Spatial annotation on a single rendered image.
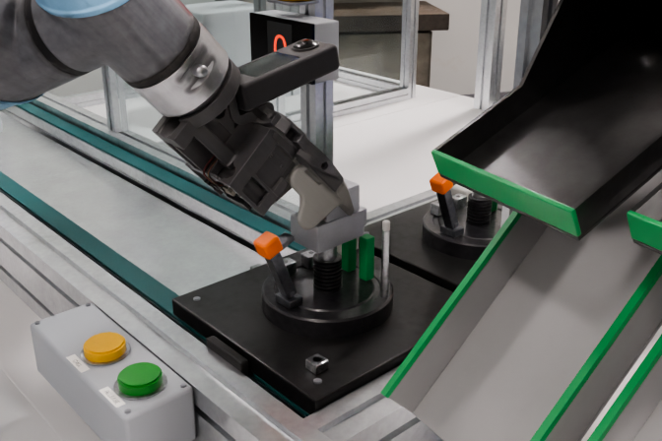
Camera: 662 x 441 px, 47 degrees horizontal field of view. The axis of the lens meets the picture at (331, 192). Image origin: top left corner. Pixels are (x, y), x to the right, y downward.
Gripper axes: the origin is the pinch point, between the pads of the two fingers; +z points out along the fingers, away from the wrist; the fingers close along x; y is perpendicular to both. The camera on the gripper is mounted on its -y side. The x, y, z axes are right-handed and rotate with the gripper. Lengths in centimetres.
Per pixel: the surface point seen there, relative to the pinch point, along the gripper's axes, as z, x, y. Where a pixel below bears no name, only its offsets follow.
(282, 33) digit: -3.7, -18.5, -14.8
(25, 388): 0.3, -22.6, 35.1
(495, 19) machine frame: 71, -60, -79
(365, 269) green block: 9.0, 1.9, 3.6
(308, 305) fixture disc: 4.8, 1.8, 10.4
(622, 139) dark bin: -10.4, 30.4, -8.1
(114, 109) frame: 16, -75, -4
